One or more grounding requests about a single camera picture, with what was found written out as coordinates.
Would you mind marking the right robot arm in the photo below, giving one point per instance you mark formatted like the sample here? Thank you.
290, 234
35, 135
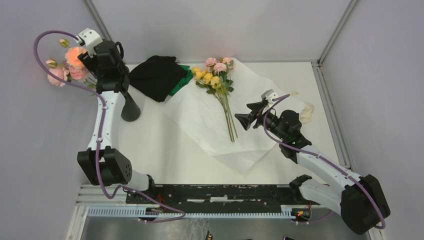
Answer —
359, 200

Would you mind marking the black cylindrical vase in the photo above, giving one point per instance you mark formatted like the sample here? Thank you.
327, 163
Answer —
131, 111

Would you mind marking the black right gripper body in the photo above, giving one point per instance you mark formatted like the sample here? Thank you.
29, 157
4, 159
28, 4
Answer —
271, 121

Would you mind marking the black cloth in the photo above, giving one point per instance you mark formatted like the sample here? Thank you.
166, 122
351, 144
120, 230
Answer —
157, 76

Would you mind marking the white paper bouquet wrap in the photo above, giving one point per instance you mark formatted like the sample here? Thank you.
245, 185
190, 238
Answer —
202, 117

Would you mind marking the green cloth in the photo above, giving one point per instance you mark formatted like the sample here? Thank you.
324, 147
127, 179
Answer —
184, 81

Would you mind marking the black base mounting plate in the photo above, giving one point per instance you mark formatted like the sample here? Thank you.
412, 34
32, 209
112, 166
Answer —
227, 199

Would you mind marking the pink roses in vase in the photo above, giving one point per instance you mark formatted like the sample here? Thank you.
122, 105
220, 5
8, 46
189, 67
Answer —
70, 73

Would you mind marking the pink and yellow flower bunch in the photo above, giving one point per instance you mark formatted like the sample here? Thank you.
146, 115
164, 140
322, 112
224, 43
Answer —
216, 80

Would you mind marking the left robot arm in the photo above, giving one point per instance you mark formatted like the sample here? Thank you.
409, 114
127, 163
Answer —
102, 162

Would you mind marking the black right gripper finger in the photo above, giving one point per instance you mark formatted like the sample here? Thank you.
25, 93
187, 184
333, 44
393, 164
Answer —
257, 107
247, 120

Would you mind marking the peach rose stem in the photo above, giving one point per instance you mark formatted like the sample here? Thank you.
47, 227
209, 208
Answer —
72, 53

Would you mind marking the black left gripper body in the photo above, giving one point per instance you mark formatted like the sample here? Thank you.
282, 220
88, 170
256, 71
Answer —
92, 64

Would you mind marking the cream printed ribbon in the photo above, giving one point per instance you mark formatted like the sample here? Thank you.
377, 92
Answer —
306, 114

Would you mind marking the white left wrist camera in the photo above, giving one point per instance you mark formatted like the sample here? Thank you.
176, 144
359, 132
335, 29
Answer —
89, 38

